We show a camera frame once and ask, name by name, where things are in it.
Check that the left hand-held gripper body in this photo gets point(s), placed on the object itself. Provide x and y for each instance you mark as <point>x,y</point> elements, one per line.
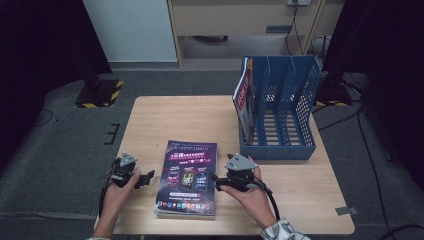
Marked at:
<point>125,170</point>

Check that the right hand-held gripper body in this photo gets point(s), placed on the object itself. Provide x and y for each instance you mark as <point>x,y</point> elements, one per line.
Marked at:
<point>241,166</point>

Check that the purple magazine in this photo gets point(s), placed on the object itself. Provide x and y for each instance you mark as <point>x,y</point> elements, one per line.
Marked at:
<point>186,180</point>

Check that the blue file rack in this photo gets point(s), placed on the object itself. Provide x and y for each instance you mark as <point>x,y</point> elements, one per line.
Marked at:
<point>283,151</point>

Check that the red magazine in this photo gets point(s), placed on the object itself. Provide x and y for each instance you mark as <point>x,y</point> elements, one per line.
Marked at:
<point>242,100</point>

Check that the person's left hand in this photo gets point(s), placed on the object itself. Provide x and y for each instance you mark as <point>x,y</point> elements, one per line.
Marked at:
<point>115,200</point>

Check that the person's right hand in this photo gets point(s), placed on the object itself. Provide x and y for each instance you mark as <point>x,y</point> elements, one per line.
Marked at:
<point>256,203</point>

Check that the black floor tape mark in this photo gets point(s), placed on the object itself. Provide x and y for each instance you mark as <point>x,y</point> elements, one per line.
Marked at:
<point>113,134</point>

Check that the black yellow striped stand base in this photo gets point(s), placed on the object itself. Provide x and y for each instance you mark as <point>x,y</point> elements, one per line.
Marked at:
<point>333,95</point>
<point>100,95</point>

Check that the grey tape piece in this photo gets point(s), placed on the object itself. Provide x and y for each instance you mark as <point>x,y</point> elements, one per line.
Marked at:
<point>346,211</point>

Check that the light wooden cabinet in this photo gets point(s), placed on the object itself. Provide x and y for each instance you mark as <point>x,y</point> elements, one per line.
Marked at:
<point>216,20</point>

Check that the white cabinet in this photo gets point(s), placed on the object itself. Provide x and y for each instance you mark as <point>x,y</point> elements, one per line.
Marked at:
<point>133,30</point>

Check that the black curtain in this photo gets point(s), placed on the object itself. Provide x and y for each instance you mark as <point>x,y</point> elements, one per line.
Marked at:
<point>40,50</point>
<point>393,50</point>

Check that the white power socket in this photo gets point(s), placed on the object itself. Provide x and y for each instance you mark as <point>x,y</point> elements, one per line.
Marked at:
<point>299,2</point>

